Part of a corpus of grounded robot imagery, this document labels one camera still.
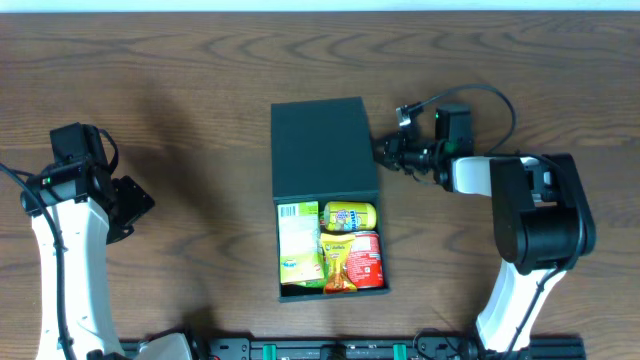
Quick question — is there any black box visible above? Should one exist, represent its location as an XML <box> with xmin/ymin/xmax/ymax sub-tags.
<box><xmin>271</xmin><ymin>97</ymin><xmax>391</xmax><ymax>298</ymax></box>

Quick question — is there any yellow snack cup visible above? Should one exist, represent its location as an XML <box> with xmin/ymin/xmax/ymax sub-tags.
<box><xmin>323</xmin><ymin>201</ymin><xmax>377</xmax><ymax>232</ymax></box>

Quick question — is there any yellow Julie's snack packet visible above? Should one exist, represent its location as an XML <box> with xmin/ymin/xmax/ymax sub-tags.
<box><xmin>320</xmin><ymin>233</ymin><xmax>357</xmax><ymax>294</ymax></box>

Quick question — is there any red chips can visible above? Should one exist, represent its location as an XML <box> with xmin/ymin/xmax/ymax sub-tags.
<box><xmin>346</xmin><ymin>231</ymin><xmax>384</xmax><ymax>289</ymax></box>

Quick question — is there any green Pretz snack box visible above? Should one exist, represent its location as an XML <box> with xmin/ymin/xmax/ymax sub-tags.
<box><xmin>277</xmin><ymin>201</ymin><xmax>324</xmax><ymax>285</ymax></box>

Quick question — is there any green Haribo gummy bag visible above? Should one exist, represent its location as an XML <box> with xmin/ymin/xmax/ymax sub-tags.
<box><xmin>294</xmin><ymin>278</ymin><xmax>327</xmax><ymax>288</ymax></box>

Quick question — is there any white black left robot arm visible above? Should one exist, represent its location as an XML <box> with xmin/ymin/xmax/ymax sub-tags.
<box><xmin>21</xmin><ymin>158</ymin><xmax>191</xmax><ymax>359</ymax></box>

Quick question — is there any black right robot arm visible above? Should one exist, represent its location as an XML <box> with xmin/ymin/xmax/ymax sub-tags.
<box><xmin>373</xmin><ymin>132</ymin><xmax>596</xmax><ymax>359</ymax></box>

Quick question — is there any black mounting rail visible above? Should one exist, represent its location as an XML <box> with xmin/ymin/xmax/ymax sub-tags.
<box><xmin>119</xmin><ymin>335</ymin><xmax>587</xmax><ymax>360</ymax></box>

